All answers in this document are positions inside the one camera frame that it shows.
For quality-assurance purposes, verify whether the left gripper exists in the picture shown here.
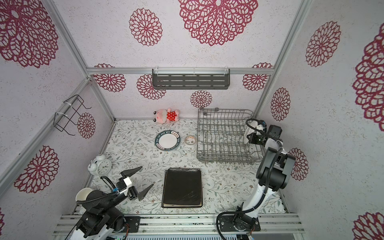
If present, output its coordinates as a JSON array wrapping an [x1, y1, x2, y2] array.
[[102, 166, 154, 213]]

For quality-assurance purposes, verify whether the round white plate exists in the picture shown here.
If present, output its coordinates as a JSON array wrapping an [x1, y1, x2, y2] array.
[[243, 127, 255, 144], [155, 130, 181, 151]]

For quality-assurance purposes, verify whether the black square plate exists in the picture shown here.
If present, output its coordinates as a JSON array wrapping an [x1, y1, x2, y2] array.
[[162, 202, 203, 209], [162, 168, 203, 204]]

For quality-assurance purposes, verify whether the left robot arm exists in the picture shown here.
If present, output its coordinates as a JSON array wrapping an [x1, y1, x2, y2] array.
[[66, 166, 154, 240]]

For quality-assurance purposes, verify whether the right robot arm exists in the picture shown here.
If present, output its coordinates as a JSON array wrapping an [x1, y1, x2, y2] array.
[[241, 118, 296, 219]]

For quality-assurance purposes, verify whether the white alarm clock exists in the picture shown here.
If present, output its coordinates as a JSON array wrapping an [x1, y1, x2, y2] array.
[[87, 155, 112, 177]]

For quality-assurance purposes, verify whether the white cup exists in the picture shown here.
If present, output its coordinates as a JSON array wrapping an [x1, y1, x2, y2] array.
[[75, 188, 93, 201]]

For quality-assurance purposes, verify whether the tape roll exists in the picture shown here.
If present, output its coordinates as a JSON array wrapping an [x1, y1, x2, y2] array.
[[185, 135, 197, 146]]

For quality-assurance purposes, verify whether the pink plush toy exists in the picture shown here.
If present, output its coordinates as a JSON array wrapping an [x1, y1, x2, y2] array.
[[153, 108, 180, 124]]

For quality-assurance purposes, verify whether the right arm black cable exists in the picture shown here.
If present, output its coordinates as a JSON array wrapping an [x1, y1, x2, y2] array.
[[215, 118, 284, 240]]

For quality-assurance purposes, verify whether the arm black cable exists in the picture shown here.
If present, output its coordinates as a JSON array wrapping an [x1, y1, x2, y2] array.
[[74, 175, 121, 205], [215, 118, 284, 240]]

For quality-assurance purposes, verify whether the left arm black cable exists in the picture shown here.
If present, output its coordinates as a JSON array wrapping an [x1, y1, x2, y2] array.
[[74, 175, 121, 205]]

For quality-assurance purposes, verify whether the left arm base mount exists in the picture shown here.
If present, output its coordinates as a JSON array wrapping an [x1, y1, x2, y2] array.
[[123, 216, 141, 233]]

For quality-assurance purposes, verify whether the grey wire dish rack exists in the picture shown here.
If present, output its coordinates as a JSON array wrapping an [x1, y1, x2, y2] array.
[[197, 108, 264, 164]]

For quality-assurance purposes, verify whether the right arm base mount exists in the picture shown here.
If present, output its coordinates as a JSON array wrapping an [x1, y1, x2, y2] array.
[[217, 214, 261, 232]]

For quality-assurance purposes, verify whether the black wire wall rack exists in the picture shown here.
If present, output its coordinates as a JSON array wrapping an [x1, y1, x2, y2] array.
[[53, 95, 91, 136]]

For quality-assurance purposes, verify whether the grey wall shelf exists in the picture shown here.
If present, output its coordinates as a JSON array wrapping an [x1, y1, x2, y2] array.
[[152, 69, 231, 90]]

